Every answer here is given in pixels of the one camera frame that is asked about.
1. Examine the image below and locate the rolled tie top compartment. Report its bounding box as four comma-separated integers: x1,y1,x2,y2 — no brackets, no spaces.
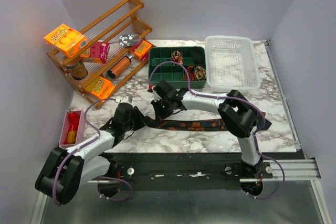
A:
171,50,183,65

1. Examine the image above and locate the large orange sponge box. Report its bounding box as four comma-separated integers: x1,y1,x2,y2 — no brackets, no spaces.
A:
44,24,88,58

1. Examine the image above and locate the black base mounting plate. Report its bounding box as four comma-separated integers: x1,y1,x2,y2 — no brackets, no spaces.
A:
104,153,273,191

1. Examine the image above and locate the wooden three-tier rack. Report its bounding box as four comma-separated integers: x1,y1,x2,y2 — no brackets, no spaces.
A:
44,0,154,108

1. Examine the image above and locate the aluminium frame rail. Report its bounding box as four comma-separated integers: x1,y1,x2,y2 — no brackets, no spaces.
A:
240,158,322,183

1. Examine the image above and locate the small orange pink box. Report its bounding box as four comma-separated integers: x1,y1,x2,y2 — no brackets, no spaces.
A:
130,39,153,61

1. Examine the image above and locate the white plastic basket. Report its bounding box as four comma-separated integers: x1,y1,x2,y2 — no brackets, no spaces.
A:
205,36,261,93

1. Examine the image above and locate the rolled beige patterned tie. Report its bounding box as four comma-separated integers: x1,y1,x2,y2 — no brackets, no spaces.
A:
194,66,206,81

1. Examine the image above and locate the pink plastic bin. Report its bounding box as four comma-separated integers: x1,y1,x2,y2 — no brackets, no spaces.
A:
58,110,86,148

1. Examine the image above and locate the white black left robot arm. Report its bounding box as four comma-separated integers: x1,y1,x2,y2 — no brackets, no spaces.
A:
35,103,146,205

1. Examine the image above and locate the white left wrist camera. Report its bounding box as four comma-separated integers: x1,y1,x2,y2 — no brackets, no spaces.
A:
123,95,133,104

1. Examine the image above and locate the yellow toy corn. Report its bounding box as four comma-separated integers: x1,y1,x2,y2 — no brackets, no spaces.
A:
66,130,77,145

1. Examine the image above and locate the red toy pepper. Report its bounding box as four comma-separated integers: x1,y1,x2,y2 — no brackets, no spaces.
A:
68,111,80,129

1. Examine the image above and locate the rolled orange black tie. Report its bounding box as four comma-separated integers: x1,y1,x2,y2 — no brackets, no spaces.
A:
184,66,195,81

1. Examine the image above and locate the green compartment organizer tray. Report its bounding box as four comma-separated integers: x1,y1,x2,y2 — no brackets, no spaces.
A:
148,46,206,89

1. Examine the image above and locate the black cloth in tray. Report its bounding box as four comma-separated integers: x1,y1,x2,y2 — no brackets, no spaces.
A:
190,47,205,65

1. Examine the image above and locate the silver metal spoon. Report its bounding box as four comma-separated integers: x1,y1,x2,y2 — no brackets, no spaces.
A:
109,33,141,47

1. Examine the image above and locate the pink sponge box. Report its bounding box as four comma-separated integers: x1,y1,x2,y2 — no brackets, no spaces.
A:
79,41,110,64

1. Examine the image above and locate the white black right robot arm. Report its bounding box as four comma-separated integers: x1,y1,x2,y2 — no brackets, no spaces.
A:
152,81,266,178

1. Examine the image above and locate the food can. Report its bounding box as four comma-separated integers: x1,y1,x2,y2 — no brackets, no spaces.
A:
66,58,88,80

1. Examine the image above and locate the dark orange-patterned necktie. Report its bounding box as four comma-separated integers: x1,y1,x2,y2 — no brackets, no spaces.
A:
145,116,228,132

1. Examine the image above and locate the orange black bottle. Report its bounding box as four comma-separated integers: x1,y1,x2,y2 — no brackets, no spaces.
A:
107,56,132,78

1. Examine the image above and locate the lower orange sponge box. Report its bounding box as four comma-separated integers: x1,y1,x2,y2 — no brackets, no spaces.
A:
85,77,115,100

